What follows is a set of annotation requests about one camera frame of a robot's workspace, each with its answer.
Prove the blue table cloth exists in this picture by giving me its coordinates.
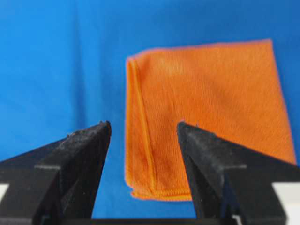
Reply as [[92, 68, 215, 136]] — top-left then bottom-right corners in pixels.
[[0, 0, 300, 218]]

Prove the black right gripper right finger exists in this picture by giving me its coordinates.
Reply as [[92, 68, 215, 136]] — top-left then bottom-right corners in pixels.
[[177, 122, 300, 225]]

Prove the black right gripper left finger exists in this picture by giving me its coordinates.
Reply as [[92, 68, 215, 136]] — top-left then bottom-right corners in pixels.
[[0, 121, 112, 225]]

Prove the orange microfiber towel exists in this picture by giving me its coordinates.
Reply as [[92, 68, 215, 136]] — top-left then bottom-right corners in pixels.
[[125, 39, 296, 201]]

